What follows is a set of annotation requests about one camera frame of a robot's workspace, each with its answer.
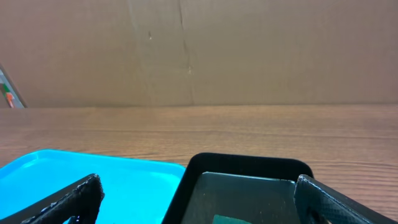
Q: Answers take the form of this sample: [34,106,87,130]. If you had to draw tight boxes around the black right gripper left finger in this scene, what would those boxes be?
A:
[1,174,104,224]

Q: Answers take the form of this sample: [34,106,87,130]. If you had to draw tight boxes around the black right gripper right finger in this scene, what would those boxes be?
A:
[294,174,397,224]

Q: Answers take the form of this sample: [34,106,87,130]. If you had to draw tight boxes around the green yellow sponge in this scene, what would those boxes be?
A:
[212,215,251,224]

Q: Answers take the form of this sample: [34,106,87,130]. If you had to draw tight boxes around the black plastic tray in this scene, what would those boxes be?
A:
[162,152,313,224]

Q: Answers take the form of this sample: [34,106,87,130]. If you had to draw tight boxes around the teal plastic tray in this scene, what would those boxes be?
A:
[1,149,185,223]

